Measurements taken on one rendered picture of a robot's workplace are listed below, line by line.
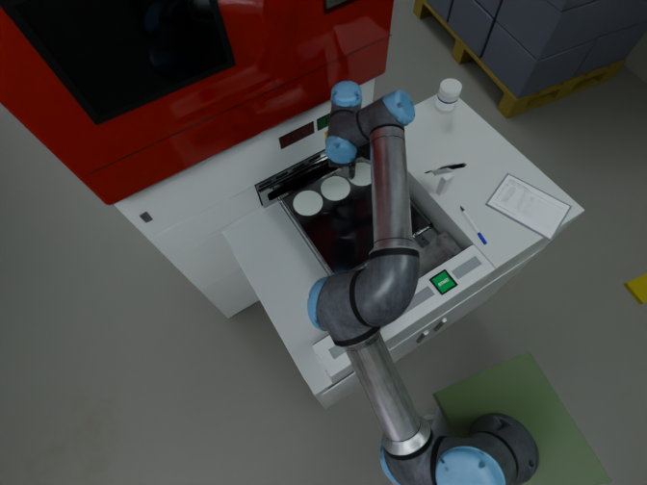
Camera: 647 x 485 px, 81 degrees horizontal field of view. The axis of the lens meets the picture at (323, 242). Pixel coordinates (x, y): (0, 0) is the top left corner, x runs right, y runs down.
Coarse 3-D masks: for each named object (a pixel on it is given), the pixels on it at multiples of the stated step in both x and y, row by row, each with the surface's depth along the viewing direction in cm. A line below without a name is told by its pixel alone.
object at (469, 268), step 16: (464, 256) 109; (480, 256) 109; (432, 272) 107; (448, 272) 107; (464, 272) 107; (480, 272) 107; (416, 288) 106; (432, 288) 105; (464, 288) 105; (416, 304) 104; (432, 304) 103; (448, 304) 112; (400, 320) 102; (416, 320) 102; (384, 336) 100; (400, 336) 108; (320, 352) 99; (336, 352) 99; (336, 368) 97; (352, 368) 106
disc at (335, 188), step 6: (324, 180) 131; (330, 180) 131; (336, 180) 131; (342, 180) 130; (324, 186) 130; (330, 186) 130; (336, 186) 130; (342, 186) 129; (348, 186) 129; (324, 192) 128; (330, 192) 128; (336, 192) 128; (342, 192) 128; (348, 192) 128; (330, 198) 127; (336, 198) 127; (342, 198) 127
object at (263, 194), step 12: (324, 156) 130; (300, 168) 128; (312, 168) 130; (324, 168) 136; (336, 168) 138; (288, 180) 128; (312, 180) 136; (264, 192) 126; (288, 192) 134; (264, 204) 131
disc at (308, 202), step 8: (304, 192) 129; (312, 192) 129; (296, 200) 128; (304, 200) 127; (312, 200) 127; (320, 200) 127; (296, 208) 126; (304, 208) 126; (312, 208) 126; (320, 208) 126
